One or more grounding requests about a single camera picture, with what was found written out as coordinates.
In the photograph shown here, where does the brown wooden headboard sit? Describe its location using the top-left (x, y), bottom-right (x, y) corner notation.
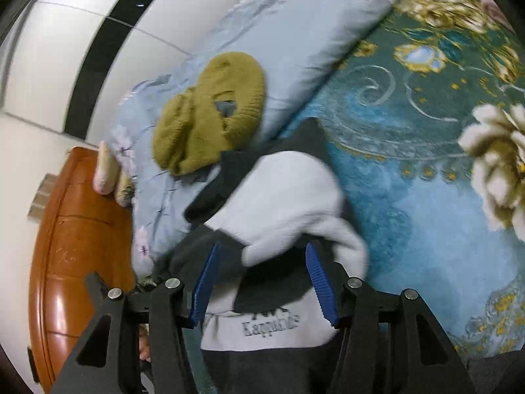
top-left (29, 145), bottom-right (142, 394)

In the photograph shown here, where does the person's left hand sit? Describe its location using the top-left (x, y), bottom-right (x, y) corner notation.
top-left (138, 324), bottom-right (153, 364)

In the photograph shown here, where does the olive green knit sweater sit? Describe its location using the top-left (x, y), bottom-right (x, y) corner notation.
top-left (152, 51), bottom-right (267, 176)

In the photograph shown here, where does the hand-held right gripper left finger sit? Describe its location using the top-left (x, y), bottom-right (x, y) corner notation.
top-left (51, 241), bottom-right (222, 394)

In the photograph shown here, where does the grey floral duvet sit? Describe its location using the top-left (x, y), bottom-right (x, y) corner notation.
top-left (100, 0), bottom-right (424, 284)

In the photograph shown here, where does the white wardrobe with black band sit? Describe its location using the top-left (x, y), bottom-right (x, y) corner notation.
top-left (0, 0), bottom-right (215, 149)

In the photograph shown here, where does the dark grey white fleece jacket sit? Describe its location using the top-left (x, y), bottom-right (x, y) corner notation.
top-left (154, 117), bottom-right (370, 394)

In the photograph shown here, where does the teal floral bed sheet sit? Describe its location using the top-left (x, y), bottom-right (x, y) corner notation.
top-left (180, 0), bottom-right (525, 394)

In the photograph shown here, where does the dark cloth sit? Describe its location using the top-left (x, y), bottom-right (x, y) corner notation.
top-left (467, 344), bottom-right (525, 394)

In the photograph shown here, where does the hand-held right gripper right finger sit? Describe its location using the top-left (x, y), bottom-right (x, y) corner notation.
top-left (305, 241), bottom-right (477, 394)

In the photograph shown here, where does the yellow green floral pillow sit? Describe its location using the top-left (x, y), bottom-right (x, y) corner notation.
top-left (114, 170), bottom-right (136, 208)

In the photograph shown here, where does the pink yellow floral pillow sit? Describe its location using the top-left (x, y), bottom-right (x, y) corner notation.
top-left (92, 140), bottom-right (122, 196)

